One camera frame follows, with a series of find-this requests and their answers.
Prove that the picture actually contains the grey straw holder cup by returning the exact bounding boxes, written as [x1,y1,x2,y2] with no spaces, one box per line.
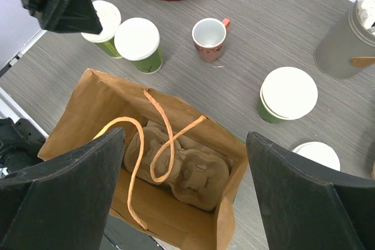
[314,2,374,78]

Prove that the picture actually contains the stack of white lids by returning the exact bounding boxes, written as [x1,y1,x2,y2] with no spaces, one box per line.
[291,142,341,171]

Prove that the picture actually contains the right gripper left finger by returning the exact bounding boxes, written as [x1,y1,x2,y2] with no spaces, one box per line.
[1,128,125,249]

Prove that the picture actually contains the white wrapped straws bundle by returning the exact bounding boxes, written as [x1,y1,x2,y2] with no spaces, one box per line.
[357,0,374,30]

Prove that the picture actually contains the green paper bag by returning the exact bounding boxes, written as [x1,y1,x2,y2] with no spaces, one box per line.
[39,69,248,249]

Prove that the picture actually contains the white cup lid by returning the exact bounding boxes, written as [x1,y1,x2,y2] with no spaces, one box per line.
[81,0,121,43]
[114,18,160,61]

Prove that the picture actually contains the cardboard cup carrier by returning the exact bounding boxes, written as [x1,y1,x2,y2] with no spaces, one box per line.
[137,120,233,211]

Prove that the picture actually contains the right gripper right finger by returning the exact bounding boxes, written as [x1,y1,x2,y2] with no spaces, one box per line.
[246,132,374,249]

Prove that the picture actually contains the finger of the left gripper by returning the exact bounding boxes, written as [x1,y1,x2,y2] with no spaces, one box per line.
[40,0,103,35]

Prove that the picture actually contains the green paper cup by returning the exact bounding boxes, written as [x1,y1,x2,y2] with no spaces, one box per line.
[95,38,122,59]
[132,48,163,74]

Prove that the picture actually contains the stack of green paper cups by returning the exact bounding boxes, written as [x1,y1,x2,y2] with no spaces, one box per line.
[257,67,318,124]

